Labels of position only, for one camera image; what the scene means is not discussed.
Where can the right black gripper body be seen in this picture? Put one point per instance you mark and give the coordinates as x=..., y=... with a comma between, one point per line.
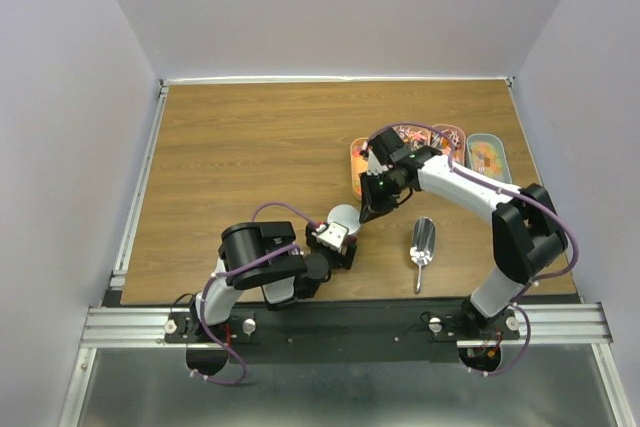
x=381, y=186

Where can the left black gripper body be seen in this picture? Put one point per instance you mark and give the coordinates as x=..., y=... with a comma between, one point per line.
x=314, y=245

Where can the beige tray swirl lollipops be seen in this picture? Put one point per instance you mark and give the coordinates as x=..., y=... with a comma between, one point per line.
x=414, y=136

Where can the orange tray star candies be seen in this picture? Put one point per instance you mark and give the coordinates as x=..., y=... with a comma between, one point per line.
x=358, y=164

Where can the silver metal scoop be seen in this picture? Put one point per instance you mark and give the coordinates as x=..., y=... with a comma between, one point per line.
x=422, y=247

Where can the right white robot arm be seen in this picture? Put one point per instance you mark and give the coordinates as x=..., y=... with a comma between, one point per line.
x=527, y=235

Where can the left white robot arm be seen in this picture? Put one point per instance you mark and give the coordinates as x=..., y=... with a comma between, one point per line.
x=265, y=255

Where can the blue tray popsicle candies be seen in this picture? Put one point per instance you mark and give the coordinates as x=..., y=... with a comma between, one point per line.
x=485, y=154

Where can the pink tray round lollipops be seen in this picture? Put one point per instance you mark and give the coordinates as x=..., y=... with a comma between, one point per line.
x=447, y=138

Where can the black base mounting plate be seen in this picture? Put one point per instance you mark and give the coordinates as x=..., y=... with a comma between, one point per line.
x=346, y=332

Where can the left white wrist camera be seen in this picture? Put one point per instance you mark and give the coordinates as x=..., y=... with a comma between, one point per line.
x=331, y=235

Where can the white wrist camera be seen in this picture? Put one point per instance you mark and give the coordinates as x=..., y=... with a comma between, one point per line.
x=374, y=166
x=331, y=235

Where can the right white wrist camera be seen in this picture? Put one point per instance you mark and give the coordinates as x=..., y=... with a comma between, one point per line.
x=374, y=166

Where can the aluminium frame rail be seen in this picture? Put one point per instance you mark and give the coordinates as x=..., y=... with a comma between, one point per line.
x=552, y=324

